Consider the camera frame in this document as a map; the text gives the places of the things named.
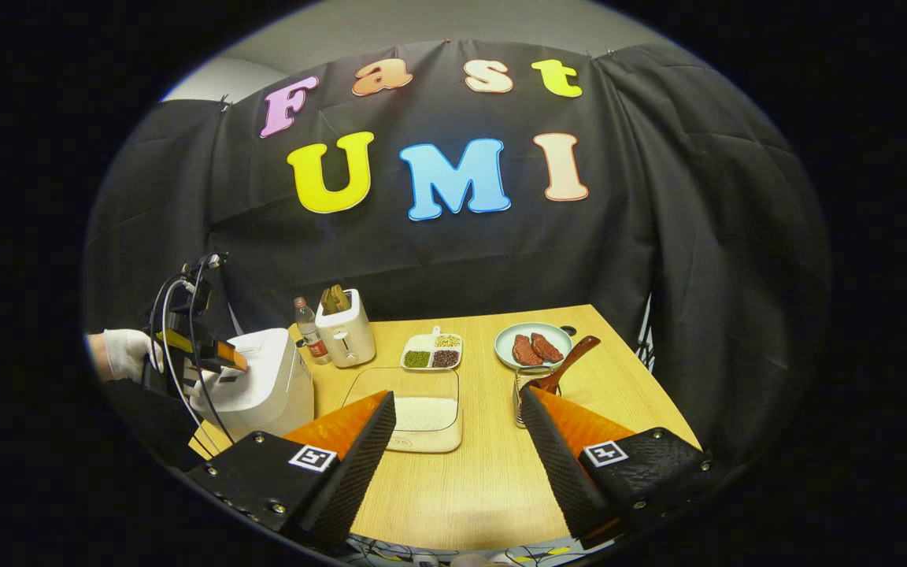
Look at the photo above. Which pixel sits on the red meat piece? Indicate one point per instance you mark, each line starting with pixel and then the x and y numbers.
pixel 527 351
pixel 548 347

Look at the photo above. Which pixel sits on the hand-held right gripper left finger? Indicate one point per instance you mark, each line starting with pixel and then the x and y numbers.
pixel 351 480

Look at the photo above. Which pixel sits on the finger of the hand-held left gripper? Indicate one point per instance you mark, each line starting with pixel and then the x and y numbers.
pixel 225 356

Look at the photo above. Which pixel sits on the brown bread slice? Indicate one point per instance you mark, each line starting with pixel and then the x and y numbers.
pixel 342 299
pixel 329 301

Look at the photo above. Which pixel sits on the white toaster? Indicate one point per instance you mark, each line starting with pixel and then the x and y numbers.
pixel 347 339

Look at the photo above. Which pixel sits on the clear plastic water bottle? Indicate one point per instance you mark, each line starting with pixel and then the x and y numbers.
pixel 312 339

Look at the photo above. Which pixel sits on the brown wooden spoon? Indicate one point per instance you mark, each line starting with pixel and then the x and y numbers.
pixel 575 358

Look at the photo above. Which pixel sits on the black backdrop cloth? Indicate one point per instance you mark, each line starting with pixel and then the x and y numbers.
pixel 697 236

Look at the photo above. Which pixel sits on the white rice cooker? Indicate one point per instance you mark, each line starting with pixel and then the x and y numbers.
pixel 272 386

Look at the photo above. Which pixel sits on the clear rice container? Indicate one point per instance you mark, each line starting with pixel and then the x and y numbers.
pixel 422 441

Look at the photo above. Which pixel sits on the white divided grain dish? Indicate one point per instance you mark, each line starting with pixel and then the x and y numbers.
pixel 431 350

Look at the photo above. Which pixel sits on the pale green plate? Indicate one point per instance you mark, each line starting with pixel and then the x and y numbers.
pixel 509 339

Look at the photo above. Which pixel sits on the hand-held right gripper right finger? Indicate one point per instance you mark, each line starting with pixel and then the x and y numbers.
pixel 560 472

